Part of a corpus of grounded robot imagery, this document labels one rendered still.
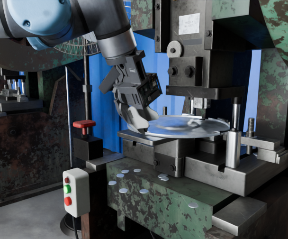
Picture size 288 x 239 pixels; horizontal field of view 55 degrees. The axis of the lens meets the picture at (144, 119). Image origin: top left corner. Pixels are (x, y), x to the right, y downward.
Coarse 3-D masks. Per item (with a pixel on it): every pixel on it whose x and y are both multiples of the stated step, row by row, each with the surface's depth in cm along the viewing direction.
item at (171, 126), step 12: (156, 120) 87; (168, 120) 83; (180, 120) 83; (192, 120) 87; (204, 120) 87; (216, 120) 86; (156, 132) 71; (168, 132) 71; (180, 132) 71; (192, 132) 71; (204, 132) 71
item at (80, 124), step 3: (81, 120) 98; (84, 120) 98; (87, 120) 98; (90, 120) 98; (75, 123) 94; (78, 123) 93; (81, 123) 93; (84, 123) 93; (87, 123) 94; (90, 123) 95; (93, 123) 95; (75, 126) 94; (78, 126) 93; (81, 126) 93; (84, 126) 93; (87, 126) 94; (90, 126) 95; (84, 129) 96; (84, 132) 96
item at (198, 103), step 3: (195, 99) 86; (198, 99) 85; (201, 99) 85; (204, 99) 85; (207, 99) 85; (210, 99) 86; (195, 102) 86; (198, 102) 85; (201, 102) 85; (204, 102) 85; (207, 102) 85; (210, 102) 86; (195, 105) 86; (198, 105) 86; (201, 105) 85; (204, 105) 85; (207, 105) 85; (201, 108) 85; (204, 108) 85
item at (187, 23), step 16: (176, 0) 79; (192, 0) 76; (176, 16) 80; (192, 16) 76; (176, 32) 81; (192, 32) 77; (176, 48) 80; (192, 48) 78; (176, 64) 79; (192, 64) 75; (208, 64) 75; (224, 64) 79; (176, 80) 79; (192, 80) 75; (208, 80) 75; (224, 80) 80
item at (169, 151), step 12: (120, 132) 72; (132, 132) 72; (156, 144) 64; (168, 144) 76; (180, 144) 74; (192, 144) 78; (156, 156) 80; (168, 156) 77; (180, 156) 74; (156, 168) 81; (168, 168) 77; (180, 168) 75
